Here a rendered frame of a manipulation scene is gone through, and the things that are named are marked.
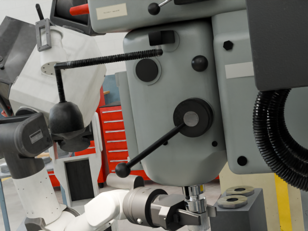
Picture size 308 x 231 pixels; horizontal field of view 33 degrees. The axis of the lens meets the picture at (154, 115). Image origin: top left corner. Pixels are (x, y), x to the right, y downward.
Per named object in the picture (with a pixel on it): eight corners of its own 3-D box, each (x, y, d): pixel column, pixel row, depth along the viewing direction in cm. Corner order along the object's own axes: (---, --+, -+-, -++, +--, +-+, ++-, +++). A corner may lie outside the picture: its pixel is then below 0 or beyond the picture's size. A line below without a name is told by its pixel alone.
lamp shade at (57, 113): (48, 131, 112) (43, 103, 112) (80, 125, 115) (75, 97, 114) (53, 135, 106) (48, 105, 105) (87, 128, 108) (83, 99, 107)
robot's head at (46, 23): (48, 66, 134) (32, 52, 128) (46, 38, 138) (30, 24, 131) (70, 58, 133) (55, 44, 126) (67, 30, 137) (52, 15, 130)
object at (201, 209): (214, 226, 110) (211, 200, 109) (200, 234, 106) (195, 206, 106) (197, 223, 113) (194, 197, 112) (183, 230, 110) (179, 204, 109)
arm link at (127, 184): (132, 229, 116) (98, 222, 124) (164, 220, 124) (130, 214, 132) (130, 178, 116) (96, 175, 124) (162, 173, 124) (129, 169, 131)
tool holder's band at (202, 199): (211, 200, 109) (210, 195, 109) (195, 206, 106) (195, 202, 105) (194, 197, 112) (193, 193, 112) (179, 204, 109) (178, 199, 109)
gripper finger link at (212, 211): (213, 205, 109) (190, 201, 113) (215, 219, 109) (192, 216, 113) (218, 202, 110) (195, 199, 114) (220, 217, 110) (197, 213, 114)
